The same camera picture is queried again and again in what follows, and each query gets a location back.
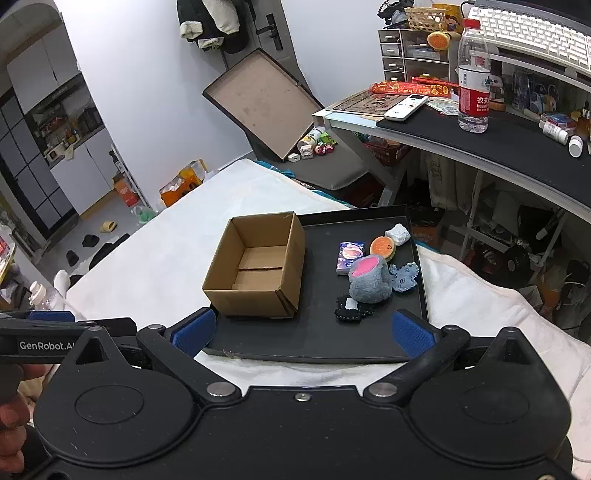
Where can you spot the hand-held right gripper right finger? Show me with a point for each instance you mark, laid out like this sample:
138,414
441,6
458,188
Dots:
411,332

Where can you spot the grey drawer organizer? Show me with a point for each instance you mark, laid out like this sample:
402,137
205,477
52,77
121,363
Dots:
392,50

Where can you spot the white keyboard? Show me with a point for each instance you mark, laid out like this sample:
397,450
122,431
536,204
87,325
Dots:
535,32

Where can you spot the white figure toy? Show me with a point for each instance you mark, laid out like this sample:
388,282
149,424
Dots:
305,151

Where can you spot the white desk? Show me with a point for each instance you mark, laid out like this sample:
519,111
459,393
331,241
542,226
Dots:
351,121

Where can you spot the small orange box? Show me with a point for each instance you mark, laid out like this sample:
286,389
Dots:
127,194

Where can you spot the black tray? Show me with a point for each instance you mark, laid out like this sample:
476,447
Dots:
314,334

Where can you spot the white remote control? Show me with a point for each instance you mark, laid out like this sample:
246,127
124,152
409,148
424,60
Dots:
406,108

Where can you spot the yellow and white can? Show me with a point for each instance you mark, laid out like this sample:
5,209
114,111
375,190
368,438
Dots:
313,136

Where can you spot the denim plush toy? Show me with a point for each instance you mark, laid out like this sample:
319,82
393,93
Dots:
406,277

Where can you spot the clear water bottle red label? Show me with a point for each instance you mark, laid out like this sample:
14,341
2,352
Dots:
473,101

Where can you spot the orange carton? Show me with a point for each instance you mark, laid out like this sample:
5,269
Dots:
182,184

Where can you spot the black stitched plush toy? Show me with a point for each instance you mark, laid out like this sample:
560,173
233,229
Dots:
344,312

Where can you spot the brown cardboard box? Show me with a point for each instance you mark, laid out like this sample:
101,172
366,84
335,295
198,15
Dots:
256,302

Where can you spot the grey and pink plush toy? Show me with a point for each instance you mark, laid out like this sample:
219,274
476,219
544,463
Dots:
369,287

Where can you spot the small purple card box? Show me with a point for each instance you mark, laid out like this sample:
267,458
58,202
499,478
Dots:
350,259

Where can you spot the person's left hand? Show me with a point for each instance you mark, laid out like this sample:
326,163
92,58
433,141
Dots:
11,424

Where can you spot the panda figurine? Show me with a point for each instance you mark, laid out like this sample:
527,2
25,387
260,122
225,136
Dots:
497,90

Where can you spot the beige tote bag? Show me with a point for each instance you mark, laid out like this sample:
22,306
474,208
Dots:
441,180

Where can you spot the hanging clothes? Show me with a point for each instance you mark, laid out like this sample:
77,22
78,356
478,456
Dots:
207,23

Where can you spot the yellow slipper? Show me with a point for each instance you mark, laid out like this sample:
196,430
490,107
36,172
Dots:
109,226

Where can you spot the white kitchen cabinet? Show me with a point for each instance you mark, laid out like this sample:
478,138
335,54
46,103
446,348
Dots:
78,166

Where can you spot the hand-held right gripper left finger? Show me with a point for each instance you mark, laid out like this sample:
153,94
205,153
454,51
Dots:
194,330

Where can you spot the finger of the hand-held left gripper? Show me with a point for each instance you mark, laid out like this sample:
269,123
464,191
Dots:
51,316

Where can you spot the orange round plush toy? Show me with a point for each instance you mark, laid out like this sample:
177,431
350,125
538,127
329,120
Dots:
438,40

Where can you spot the white pill bottle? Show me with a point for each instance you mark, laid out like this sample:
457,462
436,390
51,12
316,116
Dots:
555,134
577,146

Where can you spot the red snack packet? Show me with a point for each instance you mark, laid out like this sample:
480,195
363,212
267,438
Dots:
406,87

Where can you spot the wooden picture board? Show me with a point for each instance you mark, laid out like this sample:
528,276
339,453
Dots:
364,104

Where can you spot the brown framed board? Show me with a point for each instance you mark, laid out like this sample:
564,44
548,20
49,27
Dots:
258,99

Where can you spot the black desk mat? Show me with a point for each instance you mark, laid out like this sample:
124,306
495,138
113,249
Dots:
508,147

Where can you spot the orange slice plush toy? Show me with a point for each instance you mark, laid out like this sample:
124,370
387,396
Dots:
381,247

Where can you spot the red plastic basket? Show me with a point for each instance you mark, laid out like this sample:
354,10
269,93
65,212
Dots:
388,154

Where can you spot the black slipper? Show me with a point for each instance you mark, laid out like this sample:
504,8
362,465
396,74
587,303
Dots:
72,257
90,240

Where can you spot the white crumpled packet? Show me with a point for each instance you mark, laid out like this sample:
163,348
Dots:
398,234

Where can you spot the red bear toy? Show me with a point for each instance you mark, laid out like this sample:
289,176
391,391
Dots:
325,149

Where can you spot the dark grey bench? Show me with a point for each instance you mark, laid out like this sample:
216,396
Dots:
332,173

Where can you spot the woven basket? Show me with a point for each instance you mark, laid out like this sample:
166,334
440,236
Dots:
425,19

